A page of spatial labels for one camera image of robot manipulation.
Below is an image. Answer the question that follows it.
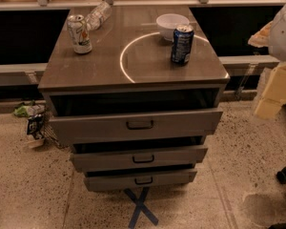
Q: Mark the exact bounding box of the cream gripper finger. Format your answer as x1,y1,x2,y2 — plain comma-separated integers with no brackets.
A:
254,62,286,119
248,22,273,48

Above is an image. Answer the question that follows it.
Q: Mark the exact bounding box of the blue pepsi can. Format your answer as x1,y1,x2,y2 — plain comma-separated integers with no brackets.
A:
171,24,194,65

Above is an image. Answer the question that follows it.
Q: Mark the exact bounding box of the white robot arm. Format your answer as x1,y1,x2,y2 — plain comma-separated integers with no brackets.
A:
248,4,286,119

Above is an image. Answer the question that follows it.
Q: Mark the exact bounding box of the white green 7up can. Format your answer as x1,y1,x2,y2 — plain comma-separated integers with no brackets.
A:
67,14,92,54

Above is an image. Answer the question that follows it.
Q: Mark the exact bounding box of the black chair caster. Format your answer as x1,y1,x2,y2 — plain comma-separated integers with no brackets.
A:
276,167,286,184

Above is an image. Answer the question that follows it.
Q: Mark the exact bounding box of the top grey drawer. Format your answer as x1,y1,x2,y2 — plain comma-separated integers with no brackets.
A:
50,108,222,144

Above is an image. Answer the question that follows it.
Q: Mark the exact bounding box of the grey drawer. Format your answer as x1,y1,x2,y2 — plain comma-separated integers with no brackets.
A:
50,108,222,144
71,145,207,172
84,169,197,192

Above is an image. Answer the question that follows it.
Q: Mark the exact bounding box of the white bowl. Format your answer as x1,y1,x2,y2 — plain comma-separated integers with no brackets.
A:
156,13,190,41

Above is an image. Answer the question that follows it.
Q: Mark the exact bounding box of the grey drawer cabinet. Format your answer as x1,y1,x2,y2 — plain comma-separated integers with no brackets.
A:
39,6,229,178

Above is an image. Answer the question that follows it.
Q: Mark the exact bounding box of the bottom grey drawer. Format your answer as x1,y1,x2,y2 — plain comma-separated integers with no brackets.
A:
84,169,197,192

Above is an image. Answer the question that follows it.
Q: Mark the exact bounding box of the clear plastic water bottle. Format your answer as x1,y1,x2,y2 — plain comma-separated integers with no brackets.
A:
86,1,112,31

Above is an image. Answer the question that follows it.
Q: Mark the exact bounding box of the middle grey drawer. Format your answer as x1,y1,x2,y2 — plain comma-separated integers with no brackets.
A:
71,145,207,172

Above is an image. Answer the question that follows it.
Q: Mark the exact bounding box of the blue tape cross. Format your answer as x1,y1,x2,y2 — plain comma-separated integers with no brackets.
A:
124,187,158,229

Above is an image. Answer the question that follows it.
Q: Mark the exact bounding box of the black snack bag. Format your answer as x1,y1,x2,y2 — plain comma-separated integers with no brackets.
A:
27,114,44,139

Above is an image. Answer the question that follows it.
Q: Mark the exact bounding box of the green snack bag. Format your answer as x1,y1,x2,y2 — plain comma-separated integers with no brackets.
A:
13,101,45,117

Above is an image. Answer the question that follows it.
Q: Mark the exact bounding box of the wire mesh basket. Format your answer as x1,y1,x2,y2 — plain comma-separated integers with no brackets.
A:
27,111,65,149

